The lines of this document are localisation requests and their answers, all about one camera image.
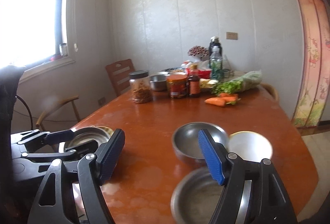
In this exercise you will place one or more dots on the hello kitty door curtain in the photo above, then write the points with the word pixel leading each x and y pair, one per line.
pixel 314 89

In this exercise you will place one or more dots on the yellow white enamel bowl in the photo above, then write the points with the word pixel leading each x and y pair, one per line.
pixel 250 146

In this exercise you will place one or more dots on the deep steel mixing bowl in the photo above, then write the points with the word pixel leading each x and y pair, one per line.
pixel 185 141

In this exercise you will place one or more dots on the round steel pan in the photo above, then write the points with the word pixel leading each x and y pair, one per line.
pixel 84 135

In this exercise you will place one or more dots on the brown slatted wooden chair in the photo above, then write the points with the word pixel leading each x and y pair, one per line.
pixel 118 73

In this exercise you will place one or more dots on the window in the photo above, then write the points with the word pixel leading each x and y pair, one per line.
pixel 34 33

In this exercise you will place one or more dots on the far wooden chair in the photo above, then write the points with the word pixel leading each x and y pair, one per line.
pixel 271 90

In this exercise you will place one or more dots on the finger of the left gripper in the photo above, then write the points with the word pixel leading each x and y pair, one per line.
pixel 46 136
pixel 71 154

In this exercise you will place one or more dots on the bag of green vegetables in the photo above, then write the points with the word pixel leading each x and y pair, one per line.
pixel 243 83

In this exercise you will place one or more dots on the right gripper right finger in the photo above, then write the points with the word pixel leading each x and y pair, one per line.
pixel 268 202

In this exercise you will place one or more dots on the front orange carrot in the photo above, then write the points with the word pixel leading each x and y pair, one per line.
pixel 216 101

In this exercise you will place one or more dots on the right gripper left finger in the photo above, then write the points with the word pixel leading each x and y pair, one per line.
pixel 54 201

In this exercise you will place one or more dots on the yellow shell-shaped plate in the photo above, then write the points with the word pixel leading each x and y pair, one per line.
pixel 108 130

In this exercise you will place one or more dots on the clear jar black lid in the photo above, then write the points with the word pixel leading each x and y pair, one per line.
pixel 140 86

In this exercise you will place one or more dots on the dark soy sauce bottle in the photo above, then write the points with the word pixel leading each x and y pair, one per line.
pixel 194 80

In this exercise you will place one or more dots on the black thermos bottle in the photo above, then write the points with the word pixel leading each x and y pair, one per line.
pixel 215 41

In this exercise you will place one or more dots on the wide shallow steel bowl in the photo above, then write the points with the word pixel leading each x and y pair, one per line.
pixel 195 198

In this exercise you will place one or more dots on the small steel bowl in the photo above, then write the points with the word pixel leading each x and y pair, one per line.
pixel 159 82

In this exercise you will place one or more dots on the light wooden armchair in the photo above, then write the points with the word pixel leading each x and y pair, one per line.
pixel 55 107

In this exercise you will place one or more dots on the clear green plastic bottle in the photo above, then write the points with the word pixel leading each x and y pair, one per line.
pixel 216 62

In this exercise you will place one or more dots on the wall power socket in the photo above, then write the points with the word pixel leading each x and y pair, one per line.
pixel 231 35

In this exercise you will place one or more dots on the orange carrot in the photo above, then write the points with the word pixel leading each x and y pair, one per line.
pixel 216 101
pixel 229 98

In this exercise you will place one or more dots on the red label sauce jar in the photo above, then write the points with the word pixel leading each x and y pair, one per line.
pixel 177 86

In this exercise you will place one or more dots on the red snack package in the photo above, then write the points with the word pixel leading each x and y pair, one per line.
pixel 204 74

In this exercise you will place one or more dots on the rear orange carrot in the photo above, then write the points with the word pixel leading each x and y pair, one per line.
pixel 229 98

